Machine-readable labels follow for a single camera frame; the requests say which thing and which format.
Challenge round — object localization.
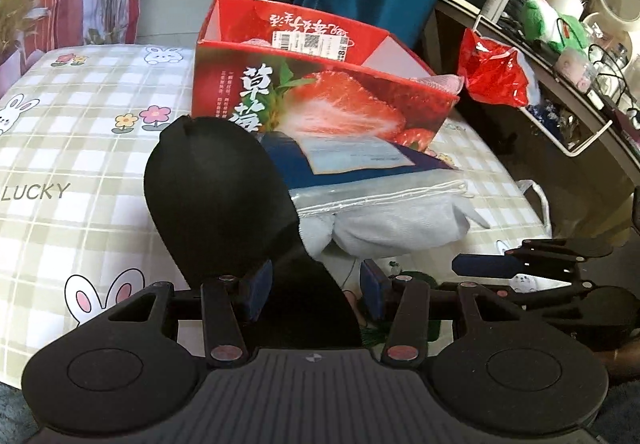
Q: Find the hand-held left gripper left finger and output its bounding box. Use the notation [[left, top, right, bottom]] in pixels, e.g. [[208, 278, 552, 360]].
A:
[[102, 260, 273, 368]]

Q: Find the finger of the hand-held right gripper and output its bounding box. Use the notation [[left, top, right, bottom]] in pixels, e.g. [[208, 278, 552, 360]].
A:
[[452, 239, 613, 281]]

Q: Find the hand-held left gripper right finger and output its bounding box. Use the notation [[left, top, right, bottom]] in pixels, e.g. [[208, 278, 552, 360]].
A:
[[361, 259, 503, 368]]

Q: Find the white mesh zipper bag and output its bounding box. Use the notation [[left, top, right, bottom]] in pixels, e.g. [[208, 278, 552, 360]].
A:
[[295, 194, 493, 262]]

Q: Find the black cloth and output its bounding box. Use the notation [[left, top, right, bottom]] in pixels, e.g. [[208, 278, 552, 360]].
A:
[[144, 116, 363, 352]]

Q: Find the red strawberry print cardboard box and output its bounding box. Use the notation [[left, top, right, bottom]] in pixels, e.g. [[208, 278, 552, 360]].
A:
[[192, 0, 460, 157]]

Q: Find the blue packet in clear sleeve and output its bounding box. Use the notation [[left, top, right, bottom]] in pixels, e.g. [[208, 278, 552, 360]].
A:
[[257, 131, 466, 225]]

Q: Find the black desk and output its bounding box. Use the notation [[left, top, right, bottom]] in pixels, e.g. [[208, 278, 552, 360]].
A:
[[435, 0, 640, 185]]

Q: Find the red plastic bag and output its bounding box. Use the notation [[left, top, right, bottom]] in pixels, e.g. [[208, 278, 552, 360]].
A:
[[457, 28, 532, 107]]

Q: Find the clear jar of pink items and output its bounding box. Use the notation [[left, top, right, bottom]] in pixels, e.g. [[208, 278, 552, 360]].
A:
[[555, 48, 593, 87]]

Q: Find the checked bunny print tablecloth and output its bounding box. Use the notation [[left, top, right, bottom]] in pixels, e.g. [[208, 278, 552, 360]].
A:
[[0, 41, 556, 385]]

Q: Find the green plush toy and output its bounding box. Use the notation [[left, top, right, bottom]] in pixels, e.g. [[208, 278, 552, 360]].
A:
[[522, 0, 591, 50]]

